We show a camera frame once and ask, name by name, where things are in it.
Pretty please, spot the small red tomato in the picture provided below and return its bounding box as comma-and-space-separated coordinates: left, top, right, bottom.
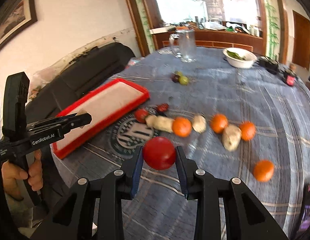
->
134, 108, 149, 124
156, 103, 169, 113

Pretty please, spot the wooden cabinet counter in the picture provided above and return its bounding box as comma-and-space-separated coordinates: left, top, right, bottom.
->
150, 26, 266, 55

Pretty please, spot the red rimmed white tray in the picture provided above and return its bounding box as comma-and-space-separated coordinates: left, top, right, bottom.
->
51, 78, 150, 159

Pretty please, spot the blue plaid tablecloth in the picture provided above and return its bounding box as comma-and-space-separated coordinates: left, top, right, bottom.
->
52, 48, 310, 239

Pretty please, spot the black leather sofa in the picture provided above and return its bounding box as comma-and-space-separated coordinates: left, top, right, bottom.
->
25, 42, 135, 124

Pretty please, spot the clear glass pitcher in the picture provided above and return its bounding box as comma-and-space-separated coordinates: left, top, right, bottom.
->
169, 29, 196, 63

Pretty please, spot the orange tangerine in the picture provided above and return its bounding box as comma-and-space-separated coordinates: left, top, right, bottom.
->
172, 117, 192, 138
239, 121, 256, 141
253, 160, 275, 182
210, 114, 228, 134

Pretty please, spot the left human hand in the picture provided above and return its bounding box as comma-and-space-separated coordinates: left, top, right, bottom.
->
1, 150, 43, 201

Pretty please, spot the green grape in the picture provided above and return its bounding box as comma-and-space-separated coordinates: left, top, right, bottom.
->
175, 71, 183, 76
178, 76, 189, 86

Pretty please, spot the red black small box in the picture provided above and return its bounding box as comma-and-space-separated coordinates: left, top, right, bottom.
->
282, 71, 296, 87

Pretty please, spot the framed wall picture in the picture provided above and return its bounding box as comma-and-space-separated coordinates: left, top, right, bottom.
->
0, 0, 37, 50

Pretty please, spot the white bowl with greens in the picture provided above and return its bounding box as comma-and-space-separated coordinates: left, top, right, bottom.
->
223, 48, 257, 69

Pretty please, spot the dark purple grape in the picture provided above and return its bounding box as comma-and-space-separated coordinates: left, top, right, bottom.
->
171, 74, 180, 83

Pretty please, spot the large red tomato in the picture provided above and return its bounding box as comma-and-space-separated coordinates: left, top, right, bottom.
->
143, 137, 176, 171

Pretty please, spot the black device on table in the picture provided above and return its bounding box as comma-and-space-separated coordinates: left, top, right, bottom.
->
257, 56, 279, 75

